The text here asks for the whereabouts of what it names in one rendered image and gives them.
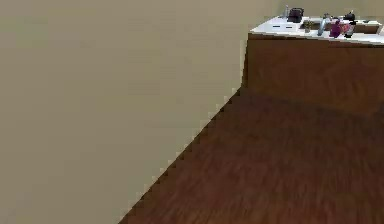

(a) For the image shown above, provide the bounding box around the small green plant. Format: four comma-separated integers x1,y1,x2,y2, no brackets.
302,19,315,34

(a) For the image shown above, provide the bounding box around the grey sink faucet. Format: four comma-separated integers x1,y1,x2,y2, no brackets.
317,13,332,37

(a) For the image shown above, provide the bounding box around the brown sink basin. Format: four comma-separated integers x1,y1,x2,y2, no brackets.
300,20,383,35

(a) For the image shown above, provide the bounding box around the purple spray bottle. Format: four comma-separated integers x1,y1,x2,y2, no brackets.
329,18,345,39

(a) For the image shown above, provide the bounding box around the brown counter with white top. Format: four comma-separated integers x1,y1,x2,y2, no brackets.
240,15,384,116

